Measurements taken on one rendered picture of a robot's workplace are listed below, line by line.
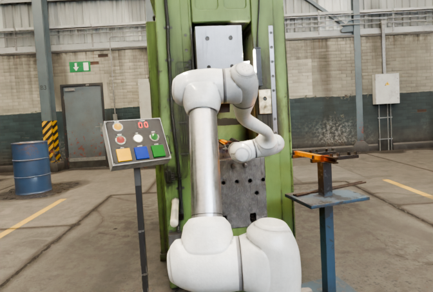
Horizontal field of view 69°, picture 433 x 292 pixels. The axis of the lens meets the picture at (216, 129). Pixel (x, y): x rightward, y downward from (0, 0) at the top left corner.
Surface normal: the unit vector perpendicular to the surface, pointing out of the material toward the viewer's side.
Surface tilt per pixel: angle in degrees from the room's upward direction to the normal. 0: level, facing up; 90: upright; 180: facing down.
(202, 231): 61
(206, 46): 90
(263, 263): 80
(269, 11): 90
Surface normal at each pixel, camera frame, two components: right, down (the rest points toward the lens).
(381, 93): 0.01, 0.05
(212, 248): 0.05, -0.47
